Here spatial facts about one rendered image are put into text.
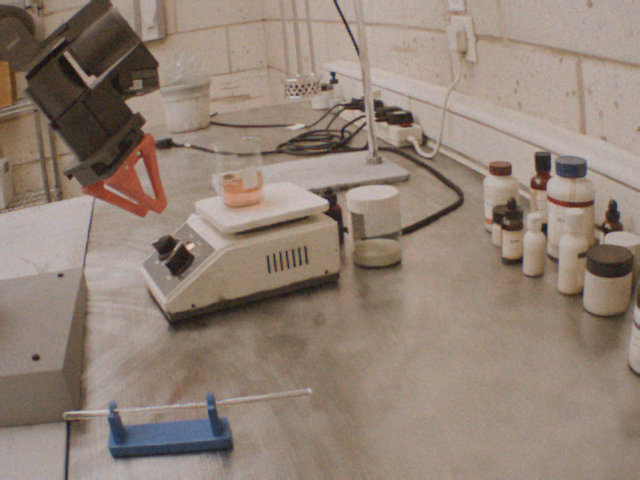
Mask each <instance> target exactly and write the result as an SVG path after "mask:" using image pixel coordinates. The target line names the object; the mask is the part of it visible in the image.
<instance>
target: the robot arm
mask: <svg viewBox="0 0 640 480"><path fill-rule="evenodd" d="M117 9H118V8H117V7H116V6H114V5H113V4H112V2H111V1H110V0H91V1H90V2H89V3H87V4H86V5H85V6H84V7H83V8H81V9H80V10H79V11H78V12H77V13H76V14H74V15H73V16H72V17H71V18H70V19H69V20H68V21H66V22H65V23H63V24H62V25H60V26H59V27H58V28H57V29H56V30H55V31H54V32H53V33H51V34H50V35H49V36H48V37H47V38H46V39H45V26H44V23H43V21H42V20H41V18H40V17H39V16H37V15H36V14H34V13H32V12H30V11H27V10H25V9H23V8H20V7H15V6H9V5H3V4H0V61H2V62H8V63H9V64H10V65H11V67H12V68H13V70H14V71H15V72H16V73H21V72H29V73H28V74H27V75H26V76H24V77H25V79H26V81H27V86H26V87H25V88H24V90H23V93H24V94H25V95H26V96H27V98H28V99H29V100H30V101H31V103H32V104H33V105H34V107H35V108H36V109H37V110H38V112H39V113H40V114H41V115H42V117H43V118H44V119H45V120H46V122H47V123H50V122H51V123H50V127H51V128H52V129H53V131H54V132H55V133H56V134H57V136H58V137H59V138H60V139H61V141H62V142H63V143H64V144H65V146H66V147H67V148H68V149H69V151H70V152H71V153H72V154H73V155H74V158H73V159H72V161H71V162H70V163H69V164H68V165H67V167H66V168H65V169H64V170H63V173H64V175H65V176H66V177H67V178H68V179H69V181H70V180H71V179H72V178H73V177H75V178H76V180H77V181H78V182H79V183H80V185H81V186H82V187H81V191H82V192H83V193H84V194H87V195H89V196H92V197H94V198H97V199H99V200H102V201H104V202H107V203H109V204H112V205H115V206H117V207H119V208H121V209H124V210H126V211H128V212H130V213H132V214H135V215H137V216H139V217H141V218H144V217H145V216H146V215H147V213H148V212H149V211H150V210H152V211H154V212H156V213H157V214H161V213H162V212H163V211H164V209H165V208H166V207H167V205H168V203H167V199H166V196H165V192H164V189H163V185H162V182H161V178H160V174H159V168H158V162H157V156H156V149H155V143H154V137H153V136H152V134H151V133H150V132H149V133H146V134H145V132H144V131H143V130H142V129H141V128H142V127H143V126H144V124H145V123H146V119H145V118H144V117H143V116H142V114H141V113H140V112H137V113H134V114H133V111H132V110H131V109H130V107H129V106H128V105H127V104H126V102H125V101H127V100H129V99H131V98H133V97H140V96H145V95H147V94H151V93H153V92H155V91H157V90H159V89H160V82H159V73H158V69H157V68H158V67H159V62H158V61H157V60H156V58H155V57H154V56H153V55H152V53H151V52H150V51H149V50H148V48H147V47H146V46H145V45H144V43H143V42H142V40H141V39H140V38H139V35H138V34H137V33H135V31H134V30H133V29H132V27H131V26H130V25H129V24H128V23H129V22H128V21H127V20H126V19H124V17H123V16H122V15H121V14H120V12H119V11H118V10H117ZM64 38H65V39H64ZM44 39H45V40H44ZM62 39H64V40H63V41H62V42H61V43H60V44H59V45H58V46H57V47H56V48H54V47H55V46H56V45H57V44H58V43H59V42H60V41H61V40H62ZM53 48H54V49H53ZM52 49H53V50H52ZM66 51H67V52H68V53H69V54H70V56H71V57H72V58H73V59H74V61H75V62H76V63H77V64H78V66H79V67H80V68H81V69H82V71H83V72H84V73H85V74H86V75H87V76H88V77H89V78H90V77H91V76H92V75H94V76H95V77H96V79H95V80H94V82H93V83H92V84H91V85H90V86H88V84H87V83H86V82H85V80H84V79H83V78H82V77H81V75H80V74H79V73H78V71H77V70H76V69H75V68H74V66H73V65H72V64H71V63H70V61H69V60H68V59H67V57H66V56H65V55H64V53H65V52H66ZM141 158H142V159H143V162H144V165H145V168H146V171H147V174H148V177H149V180H150V183H151V186H152V188H153V191H154V194H155V199H154V198H152V197H150V196H149V195H147V194H146V193H145V192H144V190H143V187H142V185H141V182H140V180H139V177H138V175H137V172H136V170H135V168H134V166H135V165H136V164H137V162H138V161H139V160H140V159H141ZM104 184H106V185H107V186H109V187H111V188H113V189H114V190H116V191H118V192H120V193H121V194H123V195H125V196H127V197H128V198H130V199H132V200H134V201H136V202H137V204H135V203H133V202H131V201H129V200H127V199H125V198H123V197H121V196H119V195H117V194H115V193H114V192H112V191H110V190H108V189H106V188H105V187H104Z"/></svg>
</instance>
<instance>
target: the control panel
mask: <svg viewBox="0 0 640 480"><path fill-rule="evenodd" d="M172 237H173V238H174V239H179V240H180V242H182V243H183V242H184V240H186V239H189V241H188V242H187V243H186V244H184V245H185V246H186V248H187V249H188V246H189V245H190V244H194V246H193V247H192V248H191V249H188V251H189V252H191V253H193V255H194V260H193V262H192V264H191V265H190V266H189V267H188V268H187V269H186V270H185V271H184V272H183V273H181V274H179V275H177V276H173V275H171V273H170V271H169V270H168V268H167V267H166V266H165V265H164V262H165V261H166V260H162V261H161V260H159V258H158V252H157V250H156V251H155V252H154V253H153V254H152V255H151V256H150V257H148V258H147V259H146V260H145V261H144V262H143V263H142V265H143V266H144V268H145V269H146V271H147V272H148V274H149V275H150V276H151V278H152V279H153V281H154V282H155V284H156V285H157V286H158V288H159V289H160V291H161V292H162V293H163V295H164V296H165V297H166V296H167V295H168V294H169V293H171V292H172V291H173V290H174V289H175V288H176V287H177V286H178V285H179V284H180V283H181V282H182V281H183V280H184V279H186V278H187V277H188V276H189V275H190V274H191V273H192V272H193V271H194V270H195V269H196V268H197V267H199V266H200V265H201V264H202V263H203V262H204V261H205V260H206V259H207V258H208V257H209V256H211V255H212V254H213V253H214V252H215V250H216V249H215V248H214V247H213V246H212V245H210V244H209V243H208V242H207V241H206V240H205V239H204V238H203V237H202V236H201V235H199V234H198V233H197V232H196V231H195V230H194V229H193V228H192V227H191V226H190V225H188V224H187V223H185V224H184V225H183V226H182V227H180V228H179V229H178V230H177V231H176V232H175V233H174V234H173V235H172Z"/></svg>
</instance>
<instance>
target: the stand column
mask: <svg viewBox="0 0 640 480"><path fill-rule="evenodd" d="M353 1H354V10H355V19H356V28H357V37H358V46H359V56H360V65H361V75H362V84H363V94H364V104H365V114H366V125H367V135H368V146H369V156H366V161H367V162H366V164H369V165H377V164H381V163H383V161H382V156H380V155H378V148H377V137H376V126H375V115H374V105H373V95H372V85H371V76H370V66H369V57H368V48H367V39H366V30H365V21H364V12H363V3H362V0H353Z"/></svg>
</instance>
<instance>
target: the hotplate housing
mask: <svg viewBox="0 0 640 480"><path fill-rule="evenodd" d="M185 223H187V224H188V225H190V226H191V227H192V228H193V229H194V230H195V231H196V232H197V233H198V234H199V235H201V236H202V237H203V238H204V239H205V240H206V241H207V242H208V243H209V244H210V245H212V246H213V247H214V248H215V249H216V250H215V252H214V253H213V254H212V255H211V256H209V257H208V258H207V259H206V260H205V261H204V262H203V263H202V264H201V265H200V266H199V267H197V268H196V269H195V270H194V271H193V272H192V273H191V274H190V275H189V276H188V277H187V278H186V279H184V280H183V281H182V282H181V283H180V284H179V285H178V286H177V287H176V288H175V289H174V290H173V291H172V292H171V293H169V294H168V295H167V296H166V297H165V296H164V295H163V293H162V292H161V291H160V289H159V288H158V286H157V285H156V284H155V282H154V281H153V279H152V278H151V276H150V275H149V274H148V272H147V271H146V269H145V268H144V266H143V267H142V268H141V269H140V272H141V277H142V279H143V280H144V282H145V284H146V286H147V287H148V289H149V290H150V292H151V293H152V295H153V296H154V298H155V299H156V301H157V302H158V304H159V305H160V307H161V308H162V309H163V311H164V312H165V314H166V315H167V317H168V318H169V320H170V321H171V322H172V321H176V320H180V319H185V318H189V317H193V316H197V315H201V314H205V313H209V312H213V311H217V310H221V309H224V308H228V307H232V306H236V305H240V304H244V303H248V302H252V301H256V300H260V299H263V298H267V297H271V296H275V295H279V294H283V293H286V292H290V291H294V290H298V289H302V288H305V287H309V286H313V285H317V284H320V283H324V282H328V281H331V280H335V279H339V278H340V273H339V272H338V271H340V269H341V258H340V247H339V236H338V225H337V222H336V221H334V220H333V219H332V218H330V217H328V216H326V215H325V214H323V213H317V214H313V215H308V216H304V217H300V218H295V219H291V220H287V221H282V222H278V223H274V224H270V225H265V226H261V227H257V228H253V229H249V230H244V231H240V232H236V233H223V232H222V231H220V230H219V229H218V228H217V227H216V226H214V225H213V224H212V223H211V222H209V221H208V220H207V219H206V218H204V217H203V216H202V215H199V216H195V217H193V218H192V219H190V220H187V221H186V222H185ZM185 223H184V224H185ZM184 224H183V225H184ZM183 225H182V226H183ZM182 226H181V227H182Z"/></svg>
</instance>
